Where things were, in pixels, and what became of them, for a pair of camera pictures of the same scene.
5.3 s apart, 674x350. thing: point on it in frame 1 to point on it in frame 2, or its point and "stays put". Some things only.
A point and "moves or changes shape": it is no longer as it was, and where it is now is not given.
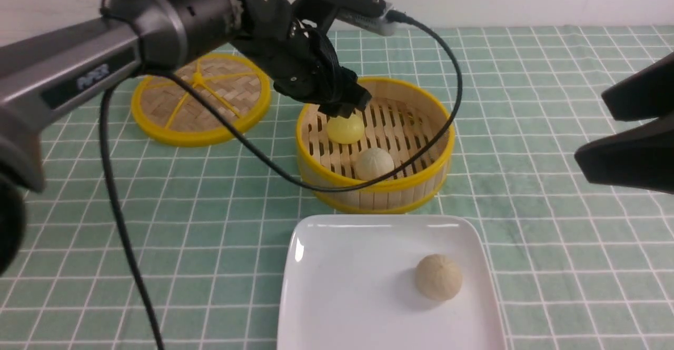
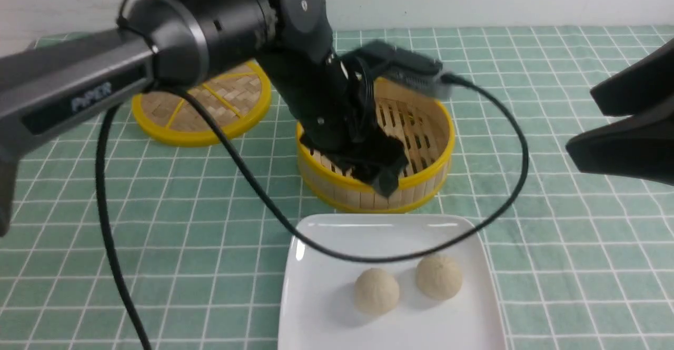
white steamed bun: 373,162 moves or changes shape
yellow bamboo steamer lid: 165,111 stays put
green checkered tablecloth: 146,244 stays put
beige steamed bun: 438,277 stays put
